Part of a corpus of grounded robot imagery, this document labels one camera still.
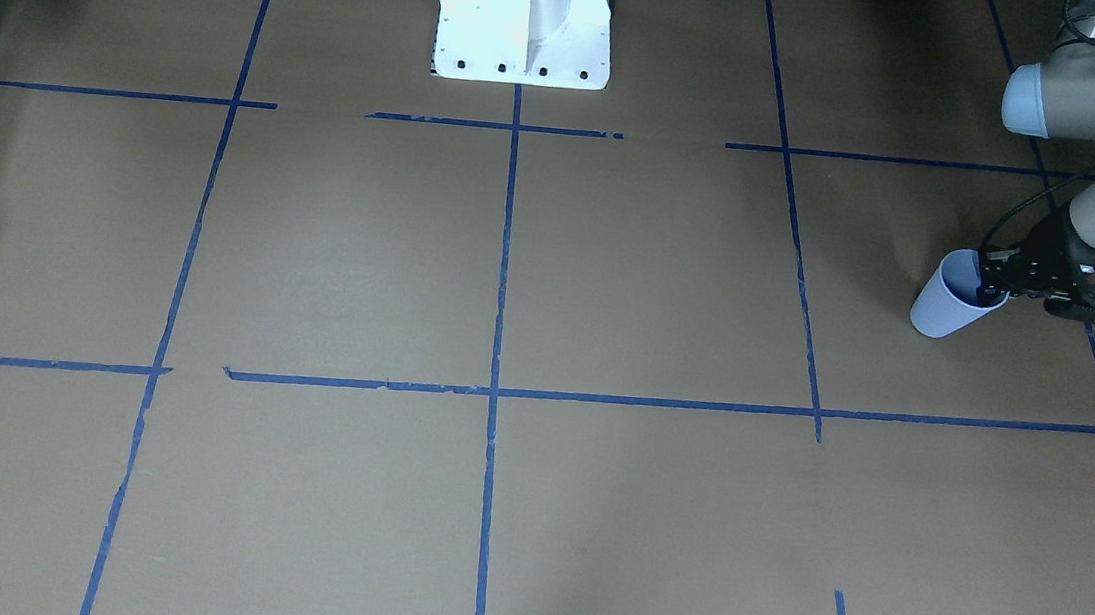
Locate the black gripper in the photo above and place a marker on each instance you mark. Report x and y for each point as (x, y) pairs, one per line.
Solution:
(1051, 256)

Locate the light blue ribbed cup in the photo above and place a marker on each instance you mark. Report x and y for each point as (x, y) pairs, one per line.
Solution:
(954, 297)

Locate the white pillar with base plate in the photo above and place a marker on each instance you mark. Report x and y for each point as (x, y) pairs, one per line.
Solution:
(562, 44)

